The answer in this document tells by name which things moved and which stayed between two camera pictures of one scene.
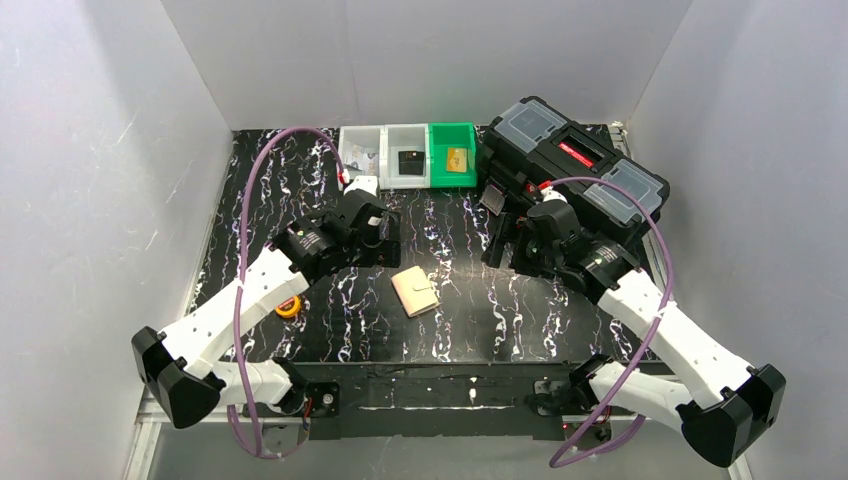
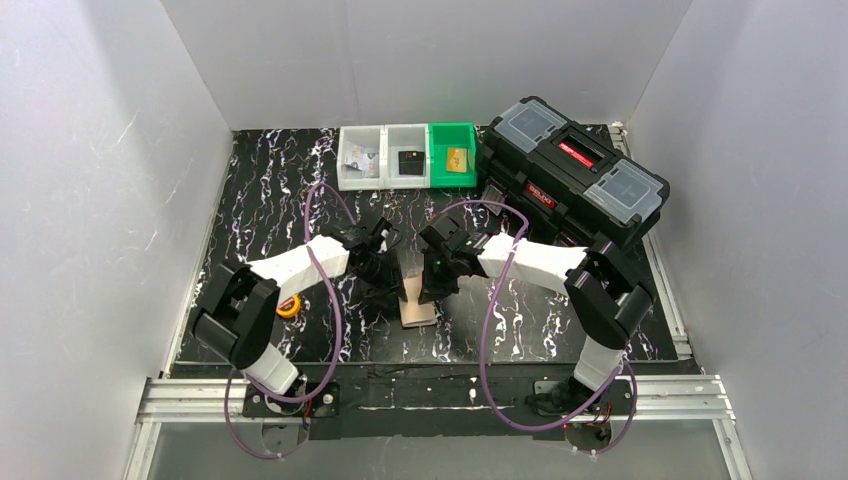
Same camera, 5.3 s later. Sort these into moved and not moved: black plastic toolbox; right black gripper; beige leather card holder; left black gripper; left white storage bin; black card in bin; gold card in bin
Moved: beige leather card holder; left black gripper; right black gripper
Not moved: left white storage bin; black plastic toolbox; black card in bin; gold card in bin
